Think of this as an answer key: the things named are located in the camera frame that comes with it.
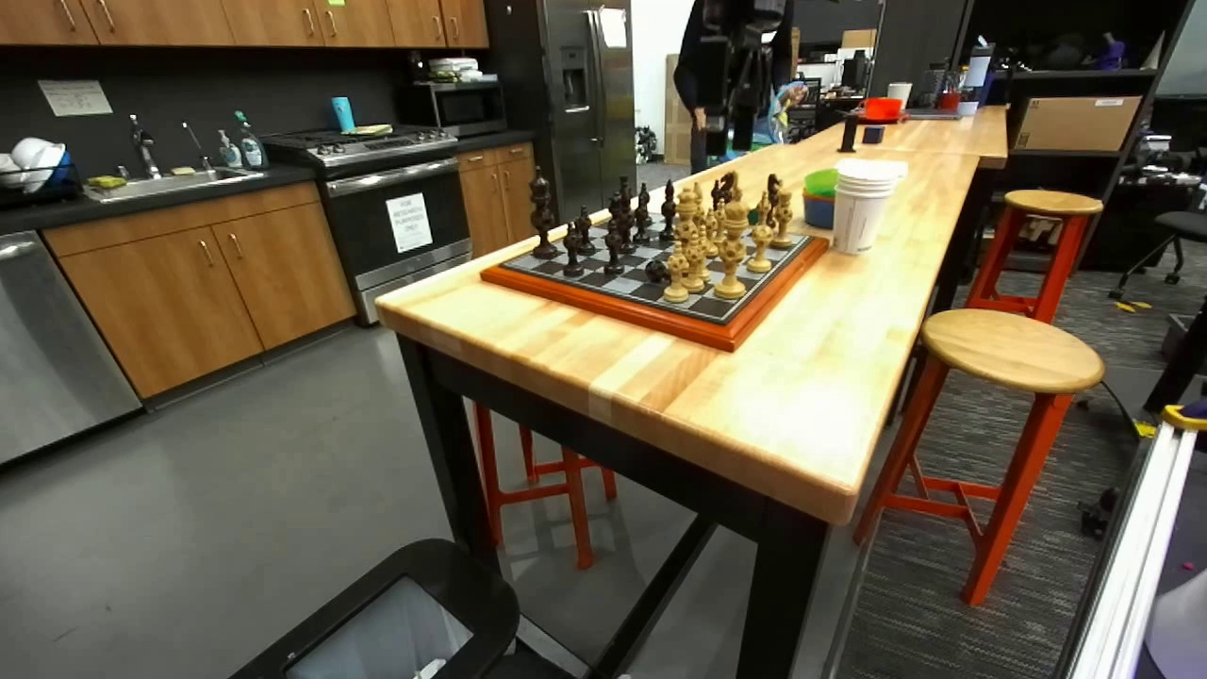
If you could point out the black wooden chess piece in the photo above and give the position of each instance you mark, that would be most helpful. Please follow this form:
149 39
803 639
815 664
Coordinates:
624 214
657 270
644 217
544 219
669 214
579 248
614 251
727 190
770 190

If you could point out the yellow wooden chess pawn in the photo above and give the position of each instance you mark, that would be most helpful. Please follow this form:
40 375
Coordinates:
721 227

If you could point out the orange framed chess board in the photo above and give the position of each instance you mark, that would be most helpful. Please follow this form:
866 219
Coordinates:
607 310

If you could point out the yellow wooden chess piece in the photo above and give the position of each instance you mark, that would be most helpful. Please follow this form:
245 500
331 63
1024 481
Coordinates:
682 278
759 251
732 275
701 259
690 214
783 223

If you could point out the wooden stool orange legs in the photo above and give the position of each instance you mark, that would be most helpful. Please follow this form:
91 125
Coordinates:
1014 349
1054 202
584 515

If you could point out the narrow wooden base cabinet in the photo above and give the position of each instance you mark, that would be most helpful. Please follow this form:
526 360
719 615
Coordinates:
496 202

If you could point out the stainless steel refrigerator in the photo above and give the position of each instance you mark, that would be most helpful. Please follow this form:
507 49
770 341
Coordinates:
541 125

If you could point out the white oven notice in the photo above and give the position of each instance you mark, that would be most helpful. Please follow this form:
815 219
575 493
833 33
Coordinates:
410 223

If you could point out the stainless steel oven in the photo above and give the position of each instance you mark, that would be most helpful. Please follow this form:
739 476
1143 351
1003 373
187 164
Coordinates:
359 227

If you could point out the black microwave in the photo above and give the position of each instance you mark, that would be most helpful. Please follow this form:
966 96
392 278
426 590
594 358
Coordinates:
460 107

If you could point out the black trash bin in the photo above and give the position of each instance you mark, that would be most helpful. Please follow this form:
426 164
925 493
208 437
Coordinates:
496 608

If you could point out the white paper cup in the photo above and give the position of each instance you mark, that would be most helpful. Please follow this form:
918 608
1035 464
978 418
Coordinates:
866 209

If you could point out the person in dark sweater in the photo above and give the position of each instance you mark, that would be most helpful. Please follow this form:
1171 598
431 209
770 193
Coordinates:
730 63

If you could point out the white bowls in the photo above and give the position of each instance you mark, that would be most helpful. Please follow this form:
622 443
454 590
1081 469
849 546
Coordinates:
454 68

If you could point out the white refrigerator notice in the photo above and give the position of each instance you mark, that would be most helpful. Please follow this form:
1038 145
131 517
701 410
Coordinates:
614 27

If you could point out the black stand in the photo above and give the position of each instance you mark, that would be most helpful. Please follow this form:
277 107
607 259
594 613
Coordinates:
849 139

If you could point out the small black box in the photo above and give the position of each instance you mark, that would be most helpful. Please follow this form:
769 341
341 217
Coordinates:
873 132

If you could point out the teal cup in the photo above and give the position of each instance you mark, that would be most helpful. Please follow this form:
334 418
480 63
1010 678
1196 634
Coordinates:
346 116

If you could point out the red container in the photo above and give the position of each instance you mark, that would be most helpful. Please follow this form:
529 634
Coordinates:
883 111

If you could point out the small white cup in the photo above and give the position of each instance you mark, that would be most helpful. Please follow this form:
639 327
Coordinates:
898 96

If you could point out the clear soap bottle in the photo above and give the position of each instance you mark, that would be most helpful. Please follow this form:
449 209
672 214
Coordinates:
251 153
227 153

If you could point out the wide wooden base cabinet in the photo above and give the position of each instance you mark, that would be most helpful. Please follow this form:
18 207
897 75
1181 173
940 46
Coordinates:
189 295

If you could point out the white plastic bottle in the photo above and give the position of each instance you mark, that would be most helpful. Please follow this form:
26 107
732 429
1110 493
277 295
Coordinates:
978 75

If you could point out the steel kitchen sink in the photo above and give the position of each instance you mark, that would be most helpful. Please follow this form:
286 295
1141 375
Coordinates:
164 185

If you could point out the metal sink faucet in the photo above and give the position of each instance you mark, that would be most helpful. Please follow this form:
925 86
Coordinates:
151 169

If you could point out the brown wooden panel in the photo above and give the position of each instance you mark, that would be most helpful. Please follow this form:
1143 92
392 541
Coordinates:
1076 125

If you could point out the stainless steel dishwasher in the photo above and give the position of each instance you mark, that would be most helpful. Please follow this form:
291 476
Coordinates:
58 360

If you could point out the purple bottle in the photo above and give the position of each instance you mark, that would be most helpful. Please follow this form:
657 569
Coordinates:
1110 56

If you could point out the yellow clamp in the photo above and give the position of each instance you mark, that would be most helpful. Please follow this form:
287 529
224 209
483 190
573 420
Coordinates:
1181 418

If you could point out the black office chair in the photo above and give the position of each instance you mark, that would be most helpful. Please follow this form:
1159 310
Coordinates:
1181 227

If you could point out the dish rack with white dishes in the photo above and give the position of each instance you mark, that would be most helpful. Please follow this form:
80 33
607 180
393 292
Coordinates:
36 158

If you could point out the black table frame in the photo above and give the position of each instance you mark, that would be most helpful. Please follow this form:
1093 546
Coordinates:
785 590

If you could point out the wooden wall cabinets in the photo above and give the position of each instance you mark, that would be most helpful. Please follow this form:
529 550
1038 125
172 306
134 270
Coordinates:
251 21

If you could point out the white metal frame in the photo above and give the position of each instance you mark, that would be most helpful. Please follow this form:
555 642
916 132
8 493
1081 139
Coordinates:
1137 569

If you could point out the white wall sign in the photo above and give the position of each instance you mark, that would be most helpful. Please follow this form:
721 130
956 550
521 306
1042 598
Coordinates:
77 100

